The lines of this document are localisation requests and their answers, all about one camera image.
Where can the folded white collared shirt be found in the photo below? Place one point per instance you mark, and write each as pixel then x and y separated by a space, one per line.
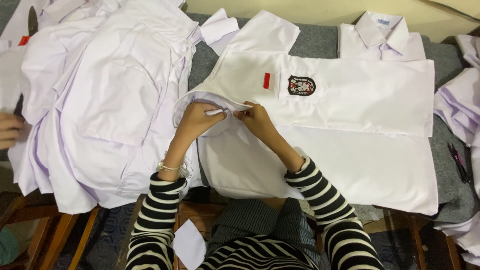
pixel 382 41

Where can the person's left hand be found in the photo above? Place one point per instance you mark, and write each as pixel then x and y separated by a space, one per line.
pixel 195 123

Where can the person's right fingers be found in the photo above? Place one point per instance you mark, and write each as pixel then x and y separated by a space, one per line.
pixel 243 112

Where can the person's right hand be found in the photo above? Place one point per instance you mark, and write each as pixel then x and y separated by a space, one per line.
pixel 258 123

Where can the white fabric piece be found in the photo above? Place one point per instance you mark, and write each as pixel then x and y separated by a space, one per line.
pixel 189 243

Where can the wooden chair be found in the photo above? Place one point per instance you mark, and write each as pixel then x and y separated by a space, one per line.
pixel 48 232

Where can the heap of white shirts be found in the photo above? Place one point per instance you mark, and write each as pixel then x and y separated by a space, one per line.
pixel 459 105

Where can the pile of white shirts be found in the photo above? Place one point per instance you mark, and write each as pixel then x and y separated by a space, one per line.
pixel 112 93

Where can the black purple thread snips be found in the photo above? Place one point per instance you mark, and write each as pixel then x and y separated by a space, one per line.
pixel 459 163

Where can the grey striped skirt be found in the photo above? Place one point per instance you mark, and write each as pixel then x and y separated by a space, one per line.
pixel 258 221

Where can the grey felt table cover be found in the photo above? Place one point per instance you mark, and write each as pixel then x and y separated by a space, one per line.
pixel 318 41

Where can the red fabric tag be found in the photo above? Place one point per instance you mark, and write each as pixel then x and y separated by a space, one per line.
pixel 24 40

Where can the white shirt hanging off table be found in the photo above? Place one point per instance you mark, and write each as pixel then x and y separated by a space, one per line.
pixel 465 234

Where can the black white striped sweater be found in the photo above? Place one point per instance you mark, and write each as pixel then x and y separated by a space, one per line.
pixel 255 257

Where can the person's left fingers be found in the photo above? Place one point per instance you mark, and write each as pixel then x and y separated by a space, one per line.
pixel 213 117

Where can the white shirt with badge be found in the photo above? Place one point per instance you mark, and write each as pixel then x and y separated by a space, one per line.
pixel 356 123

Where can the blue patterned floor mat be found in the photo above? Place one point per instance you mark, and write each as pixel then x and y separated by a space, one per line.
pixel 107 236

